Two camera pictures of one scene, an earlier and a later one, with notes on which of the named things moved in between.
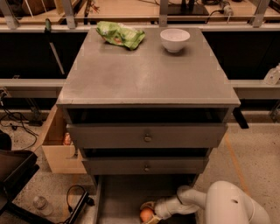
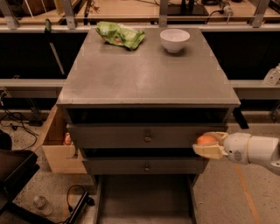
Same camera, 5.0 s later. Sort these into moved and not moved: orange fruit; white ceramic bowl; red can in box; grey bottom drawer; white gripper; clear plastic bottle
Moved: white gripper; orange fruit
Not moved: red can in box; clear plastic bottle; grey bottom drawer; white ceramic bowl
